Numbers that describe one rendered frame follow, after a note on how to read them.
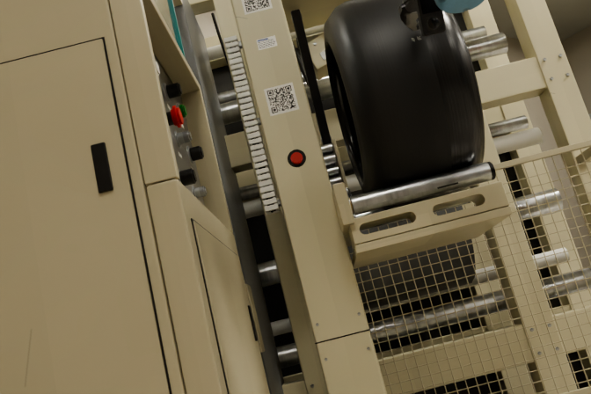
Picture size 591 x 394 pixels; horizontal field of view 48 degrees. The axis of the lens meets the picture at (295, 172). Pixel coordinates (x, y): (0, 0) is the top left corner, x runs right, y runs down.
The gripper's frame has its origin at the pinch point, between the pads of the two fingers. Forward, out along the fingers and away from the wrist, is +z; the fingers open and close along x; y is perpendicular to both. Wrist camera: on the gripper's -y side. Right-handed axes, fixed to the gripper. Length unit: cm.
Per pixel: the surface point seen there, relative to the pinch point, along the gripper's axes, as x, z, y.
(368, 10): 7.8, 5.2, 11.3
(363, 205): 20.8, 17.5, -31.1
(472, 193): -3.3, 15.6, -35.3
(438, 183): 2.9, 17.2, -30.6
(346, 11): 12.5, 7.2, 13.6
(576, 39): -380, 667, 319
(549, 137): -282, 640, 185
